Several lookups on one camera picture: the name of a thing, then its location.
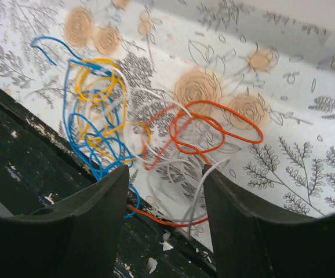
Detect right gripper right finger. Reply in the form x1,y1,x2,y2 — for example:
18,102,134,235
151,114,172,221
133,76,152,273
203,166,335,277

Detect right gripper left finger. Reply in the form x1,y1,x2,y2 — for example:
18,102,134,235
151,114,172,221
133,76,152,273
0,166,129,277

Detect colourful wire bundle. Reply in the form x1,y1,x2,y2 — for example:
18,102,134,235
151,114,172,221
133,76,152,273
30,36,232,235

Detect orange wire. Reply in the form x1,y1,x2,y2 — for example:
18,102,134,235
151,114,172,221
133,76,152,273
126,100,264,228

